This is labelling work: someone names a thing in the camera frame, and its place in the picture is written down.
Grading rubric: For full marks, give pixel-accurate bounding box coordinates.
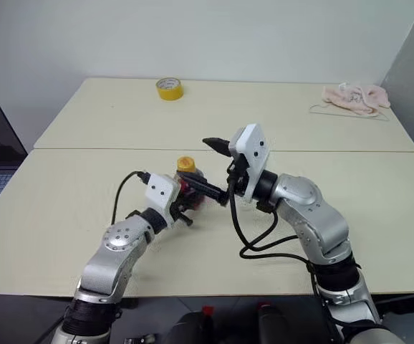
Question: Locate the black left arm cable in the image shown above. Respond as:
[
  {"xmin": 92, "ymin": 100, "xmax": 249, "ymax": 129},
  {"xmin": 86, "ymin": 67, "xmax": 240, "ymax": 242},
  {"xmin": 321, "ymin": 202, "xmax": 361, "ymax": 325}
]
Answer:
[{"xmin": 110, "ymin": 171, "xmax": 154, "ymax": 225}]

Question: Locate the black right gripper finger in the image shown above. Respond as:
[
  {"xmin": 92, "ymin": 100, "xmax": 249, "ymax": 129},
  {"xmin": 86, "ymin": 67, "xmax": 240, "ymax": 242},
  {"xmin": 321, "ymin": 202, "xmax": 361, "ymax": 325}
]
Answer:
[
  {"xmin": 178, "ymin": 173, "xmax": 231, "ymax": 208},
  {"xmin": 201, "ymin": 136, "xmax": 234, "ymax": 159}
]

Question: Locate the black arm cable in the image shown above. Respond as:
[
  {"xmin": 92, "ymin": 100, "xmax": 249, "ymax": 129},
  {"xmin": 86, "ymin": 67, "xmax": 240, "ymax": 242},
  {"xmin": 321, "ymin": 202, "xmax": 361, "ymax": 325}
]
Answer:
[
  {"xmin": 110, "ymin": 171, "xmax": 154, "ymax": 225},
  {"xmin": 226, "ymin": 171, "xmax": 317, "ymax": 287}
]

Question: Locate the white wire hanger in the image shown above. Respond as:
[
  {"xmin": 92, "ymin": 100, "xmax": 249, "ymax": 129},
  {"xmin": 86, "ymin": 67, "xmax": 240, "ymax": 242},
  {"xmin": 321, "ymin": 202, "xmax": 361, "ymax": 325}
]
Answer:
[{"xmin": 309, "ymin": 102, "xmax": 391, "ymax": 123}]

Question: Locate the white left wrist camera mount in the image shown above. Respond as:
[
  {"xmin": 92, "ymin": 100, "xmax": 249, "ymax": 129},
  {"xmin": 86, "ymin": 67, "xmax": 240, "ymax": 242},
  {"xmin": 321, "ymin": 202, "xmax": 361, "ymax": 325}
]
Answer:
[{"xmin": 145, "ymin": 173, "xmax": 181, "ymax": 230}]

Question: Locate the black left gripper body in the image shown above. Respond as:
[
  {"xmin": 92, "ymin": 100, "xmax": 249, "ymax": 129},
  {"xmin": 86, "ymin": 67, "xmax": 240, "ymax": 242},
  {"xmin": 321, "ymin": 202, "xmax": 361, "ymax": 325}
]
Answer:
[{"xmin": 170, "ymin": 200, "xmax": 195, "ymax": 228}]

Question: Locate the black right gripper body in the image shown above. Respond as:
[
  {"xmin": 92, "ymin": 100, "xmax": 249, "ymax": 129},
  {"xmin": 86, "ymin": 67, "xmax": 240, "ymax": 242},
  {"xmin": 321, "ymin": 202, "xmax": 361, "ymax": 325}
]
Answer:
[{"xmin": 224, "ymin": 153, "xmax": 251, "ymax": 202}]

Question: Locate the yellow bottle cap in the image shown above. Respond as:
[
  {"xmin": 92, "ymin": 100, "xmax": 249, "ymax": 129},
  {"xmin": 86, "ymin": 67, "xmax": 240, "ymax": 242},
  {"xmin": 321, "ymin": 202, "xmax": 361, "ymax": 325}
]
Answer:
[{"xmin": 176, "ymin": 156, "xmax": 197, "ymax": 173}]

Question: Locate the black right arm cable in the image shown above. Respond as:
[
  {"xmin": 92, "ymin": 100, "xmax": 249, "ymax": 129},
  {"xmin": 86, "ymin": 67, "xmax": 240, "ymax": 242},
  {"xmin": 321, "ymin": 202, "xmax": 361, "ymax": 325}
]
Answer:
[{"xmin": 226, "ymin": 171, "xmax": 317, "ymax": 287}]

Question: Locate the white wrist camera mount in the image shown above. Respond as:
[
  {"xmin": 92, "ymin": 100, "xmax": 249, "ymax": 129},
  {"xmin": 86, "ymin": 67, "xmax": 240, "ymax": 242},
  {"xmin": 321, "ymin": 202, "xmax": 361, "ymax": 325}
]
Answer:
[
  {"xmin": 145, "ymin": 173, "xmax": 181, "ymax": 230},
  {"xmin": 228, "ymin": 123, "xmax": 271, "ymax": 204}
]

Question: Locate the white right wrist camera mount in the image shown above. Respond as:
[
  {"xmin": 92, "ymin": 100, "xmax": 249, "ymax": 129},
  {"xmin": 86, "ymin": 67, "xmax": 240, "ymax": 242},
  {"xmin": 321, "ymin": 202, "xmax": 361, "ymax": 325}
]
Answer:
[{"xmin": 228, "ymin": 123, "xmax": 271, "ymax": 204}]

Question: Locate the dark drink bottle red label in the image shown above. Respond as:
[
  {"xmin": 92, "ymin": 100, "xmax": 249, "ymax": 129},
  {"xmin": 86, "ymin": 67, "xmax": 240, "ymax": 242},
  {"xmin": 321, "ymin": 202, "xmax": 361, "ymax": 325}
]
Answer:
[{"xmin": 175, "ymin": 169, "xmax": 208, "ymax": 211}]

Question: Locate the pink cloth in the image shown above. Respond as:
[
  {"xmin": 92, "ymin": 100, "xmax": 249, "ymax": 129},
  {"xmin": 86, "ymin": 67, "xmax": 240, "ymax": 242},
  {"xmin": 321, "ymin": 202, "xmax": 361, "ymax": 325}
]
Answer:
[{"xmin": 321, "ymin": 82, "xmax": 392, "ymax": 118}]

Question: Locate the yellow tape roll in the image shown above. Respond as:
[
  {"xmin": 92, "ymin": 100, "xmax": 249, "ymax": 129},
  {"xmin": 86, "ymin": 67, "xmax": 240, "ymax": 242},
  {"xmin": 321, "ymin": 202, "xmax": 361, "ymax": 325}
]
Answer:
[{"xmin": 155, "ymin": 76, "xmax": 186, "ymax": 102}]

